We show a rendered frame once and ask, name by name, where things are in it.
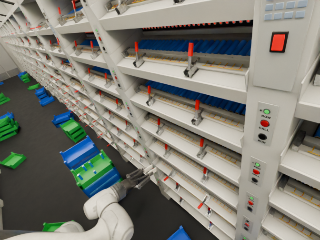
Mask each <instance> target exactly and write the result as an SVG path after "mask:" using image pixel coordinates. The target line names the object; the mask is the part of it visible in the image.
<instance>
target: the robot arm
mask: <svg viewBox="0 0 320 240"><path fill-rule="evenodd" d="M152 168H153V165H152V164H151V165H150V166H148V167H146V168H144V169H143V168H142V169H141V168H139V169H137V170H136V171H134V172H132V173H130V174H127V175H126V177H127V178H126V179H124V180H123V181H121V182H120V183H119V182H117V183H116V184H114V185H112V186H110V187H109V188H107V189H104V190H102V191H100V192H98V193H97V194H95V195H94V196H92V197H91V198H90V199H89V200H88V201H87V202H86V203H85V204H84V207H83V209H84V213H85V215H86V217H87V218H88V219H89V220H93V219H96V218H98V217H99V220H98V223H97V225H96V226H95V227H94V228H92V229H91V230H88V231H85V230H84V229H83V227H82V226H81V225H80V224H79V223H77V222H75V221H68V222H66V223H64V224H62V225H61V226H60V227H59V228H57V229H56V230H55V231H54V232H52V231H27V230H0V240H130V239H131V238H132V236H133V233H134V228H133V227H134V226H133V222H132V220H131V218H130V216H129V215H128V213H127V212H126V211H125V210H124V208H123V207H122V206H120V204H118V202H119V201H120V200H121V199H123V198H124V197H126V194H128V193H129V192H131V191H132V189H134V188H138V189H139V190H140V189H141V187H142V186H144V185H145V184H146V183H147V182H148V181H150V177H151V175H153V173H155V172H156V171H157V168H156V167H155V168H154V169H152ZM151 169H152V170H151ZM149 170H151V171H149ZM148 171H149V172H148ZM146 172H148V174H146V175H144V176H142V177H140V178H138V177H139V176H140V175H142V174H143V173H146Z"/></svg>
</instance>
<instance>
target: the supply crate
mask: <svg viewBox="0 0 320 240"><path fill-rule="evenodd" d="M100 151H101V153H102V155H103V157H104V159H102V157H101V156H100V154H98V155H97V156H95V157H94V158H92V159H91V160H89V161H90V162H91V163H92V165H93V168H92V167H91V166H90V164H89V163H88V162H89V161H87V162H86V163H85V164H83V165H84V166H85V168H86V169H87V171H85V170H84V169H83V167H82V166H80V167H79V168H77V169H76V170H73V169H72V170H70V171H71V172H72V173H73V176H74V178H75V180H76V182H77V185H78V187H79V188H80V189H81V190H84V189H85V188H86V187H88V186H89V185H90V184H92V183H93V182H94V181H96V180H97V179H99V178H100V177H101V176H103V175H104V174H105V173H107V172H108V171H109V170H111V169H112V168H114V167H115V166H114V164H113V162H112V161H111V160H110V159H109V157H108V156H107V155H106V154H105V152H104V151H103V150H100ZM94 170H95V171H96V172H97V174H94V172H93V171H94ZM78 174H80V176H82V178H83V180H81V179H80V178H79V177H78V176H77V175H78Z"/></svg>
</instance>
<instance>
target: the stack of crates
mask: <svg viewBox="0 0 320 240"><path fill-rule="evenodd" d="M86 137H87V138H86V139H84V140H83V141H81V142H80V143H78V144H76V145H75V146H73V147H71V148H70V149H68V150H67V151H65V152H62V151H61V152H60V154H61V155H62V158H63V160H64V164H65V165H66V166H67V167H68V168H69V169H70V170H72V169H73V170H76V169H77V168H79V167H80V166H82V165H83V164H85V163H86V162H87V161H89V160H91V159H92V158H94V157H95V156H97V155H98V154H100V151H99V150H98V148H97V147H96V145H95V144H94V143H93V141H92V140H91V139H90V137H89V136H88V135H87V136H86Z"/></svg>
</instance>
